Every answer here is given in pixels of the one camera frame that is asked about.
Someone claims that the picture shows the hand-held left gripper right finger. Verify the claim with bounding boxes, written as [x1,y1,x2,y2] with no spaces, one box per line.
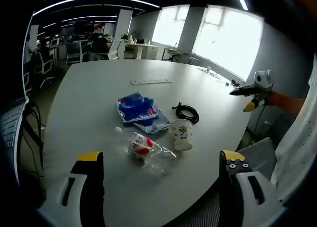
[219,149,287,227]

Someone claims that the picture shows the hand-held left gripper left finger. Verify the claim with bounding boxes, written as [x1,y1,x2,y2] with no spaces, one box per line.
[38,151,105,227]

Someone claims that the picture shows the black cable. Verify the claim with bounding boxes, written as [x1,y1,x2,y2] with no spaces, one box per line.
[171,102,200,125]

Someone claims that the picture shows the white floral paper cup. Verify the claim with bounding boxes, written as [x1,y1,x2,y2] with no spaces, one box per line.
[170,118,194,151]

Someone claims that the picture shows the clear plastic bottle red label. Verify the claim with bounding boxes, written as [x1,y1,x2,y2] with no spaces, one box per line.
[114,127,177,174]

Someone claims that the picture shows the pale blue tissue packet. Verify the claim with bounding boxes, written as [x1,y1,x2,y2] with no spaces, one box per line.
[133,110,172,135]

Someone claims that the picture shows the blue pink tissue packet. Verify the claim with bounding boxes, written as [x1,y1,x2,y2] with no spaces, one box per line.
[116,91,159,126]

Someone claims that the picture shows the person's white dotted shirt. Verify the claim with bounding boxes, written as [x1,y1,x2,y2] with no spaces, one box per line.
[269,53,317,208]

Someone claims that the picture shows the small window desk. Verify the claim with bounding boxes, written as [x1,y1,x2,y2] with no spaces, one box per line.
[162,46,192,64]

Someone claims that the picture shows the white built-in power strip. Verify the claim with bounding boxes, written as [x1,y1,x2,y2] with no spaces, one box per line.
[130,78,173,86]

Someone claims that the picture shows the white table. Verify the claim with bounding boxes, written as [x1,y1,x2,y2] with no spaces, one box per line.
[43,58,256,227]

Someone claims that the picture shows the grey laptop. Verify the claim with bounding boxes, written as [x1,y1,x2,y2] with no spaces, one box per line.
[0,95,31,151]

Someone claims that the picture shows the white cabinet desk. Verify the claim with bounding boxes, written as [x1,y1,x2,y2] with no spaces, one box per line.
[122,43,159,61]

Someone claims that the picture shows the potted plants and vases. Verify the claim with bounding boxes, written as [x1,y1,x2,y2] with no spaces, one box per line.
[120,33,138,44]

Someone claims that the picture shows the black white office chair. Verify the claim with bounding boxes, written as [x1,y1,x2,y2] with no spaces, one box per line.
[34,51,55,87]

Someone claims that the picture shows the white mesh office chair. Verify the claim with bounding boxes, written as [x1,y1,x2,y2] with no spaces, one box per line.
[106,39,122,61]

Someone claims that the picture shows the grey office chair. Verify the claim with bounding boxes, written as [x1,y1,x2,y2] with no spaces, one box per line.
[65,40,84,65]

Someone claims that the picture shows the thin white cable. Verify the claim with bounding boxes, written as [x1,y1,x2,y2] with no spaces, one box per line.
[198,66,223,82]

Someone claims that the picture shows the black floor cables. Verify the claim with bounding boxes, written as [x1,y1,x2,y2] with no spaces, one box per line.
[23,100,47,178]

